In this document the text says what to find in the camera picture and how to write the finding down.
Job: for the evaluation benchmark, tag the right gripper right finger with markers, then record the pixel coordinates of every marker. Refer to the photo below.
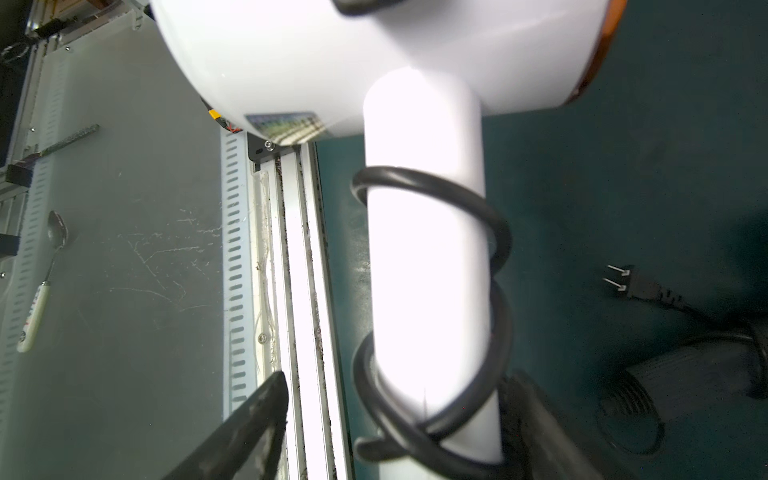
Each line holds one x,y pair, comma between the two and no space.
536,443

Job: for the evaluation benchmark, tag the black handled tool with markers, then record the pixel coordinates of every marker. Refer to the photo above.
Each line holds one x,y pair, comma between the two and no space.
20,173

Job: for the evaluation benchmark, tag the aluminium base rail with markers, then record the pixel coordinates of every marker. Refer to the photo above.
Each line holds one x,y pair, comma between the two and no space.
294,329

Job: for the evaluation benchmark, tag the white hair dryer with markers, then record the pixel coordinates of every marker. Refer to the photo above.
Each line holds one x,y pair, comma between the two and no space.
416,79

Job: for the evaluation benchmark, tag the white slotted cable duct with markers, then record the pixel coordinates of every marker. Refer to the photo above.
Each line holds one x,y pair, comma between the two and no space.
239,364

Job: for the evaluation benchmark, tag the green table mat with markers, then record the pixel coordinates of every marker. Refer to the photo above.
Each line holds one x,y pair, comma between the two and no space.
662,165

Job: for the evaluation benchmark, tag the white handled metal spoon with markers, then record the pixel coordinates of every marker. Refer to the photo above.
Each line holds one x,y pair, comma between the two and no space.
58,235

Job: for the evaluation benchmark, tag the grey hair dryer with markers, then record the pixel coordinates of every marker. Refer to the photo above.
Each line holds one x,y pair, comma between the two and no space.
707,369

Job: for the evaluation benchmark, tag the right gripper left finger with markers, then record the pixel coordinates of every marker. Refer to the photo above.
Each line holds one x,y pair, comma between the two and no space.
255,431

